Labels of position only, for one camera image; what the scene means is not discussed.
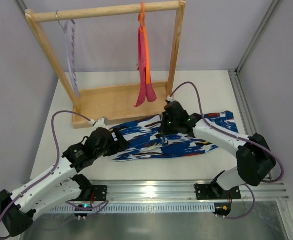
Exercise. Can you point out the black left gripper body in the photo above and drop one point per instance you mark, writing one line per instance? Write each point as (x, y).
(117, 141)

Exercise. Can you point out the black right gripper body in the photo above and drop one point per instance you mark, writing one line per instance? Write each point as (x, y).
(165, 128)

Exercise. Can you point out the blue white red patterned trousers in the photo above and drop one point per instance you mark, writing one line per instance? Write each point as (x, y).
(147, 142)

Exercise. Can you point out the lilac plastic hanger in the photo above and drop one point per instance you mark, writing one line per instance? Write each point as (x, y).
(69, 30)

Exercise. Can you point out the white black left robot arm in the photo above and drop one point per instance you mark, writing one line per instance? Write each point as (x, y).
(62, 182)

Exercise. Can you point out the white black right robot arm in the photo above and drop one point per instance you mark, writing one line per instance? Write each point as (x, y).
(253, 156)

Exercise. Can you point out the pink cloth on hanger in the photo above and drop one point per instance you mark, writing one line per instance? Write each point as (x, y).
(146, 91)

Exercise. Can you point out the orange plastic hanger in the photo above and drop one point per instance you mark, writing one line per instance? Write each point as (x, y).
(143, 47)

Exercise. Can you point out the wooden clothes rack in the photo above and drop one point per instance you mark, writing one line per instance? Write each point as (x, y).
(106, 57)

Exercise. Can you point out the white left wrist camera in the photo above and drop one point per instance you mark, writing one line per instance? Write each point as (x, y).
(100, 123)

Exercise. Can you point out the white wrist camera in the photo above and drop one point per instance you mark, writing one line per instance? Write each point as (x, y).
(170, 99)
(100, 123)

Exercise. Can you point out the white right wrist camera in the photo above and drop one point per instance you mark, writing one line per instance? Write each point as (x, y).
(170, 99)

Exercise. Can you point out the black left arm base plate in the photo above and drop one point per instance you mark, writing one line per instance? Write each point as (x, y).
(97, 193)

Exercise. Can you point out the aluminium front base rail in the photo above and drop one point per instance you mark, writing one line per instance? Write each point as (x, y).
(164, 191)

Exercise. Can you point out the aluminium frame rail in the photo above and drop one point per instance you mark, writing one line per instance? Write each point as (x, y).
(239, 76)

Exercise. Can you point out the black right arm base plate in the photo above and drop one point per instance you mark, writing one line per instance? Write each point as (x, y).
(206, 191)

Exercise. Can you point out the slotted grey cable duct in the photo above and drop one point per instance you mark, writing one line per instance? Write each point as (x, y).
(137, 208)

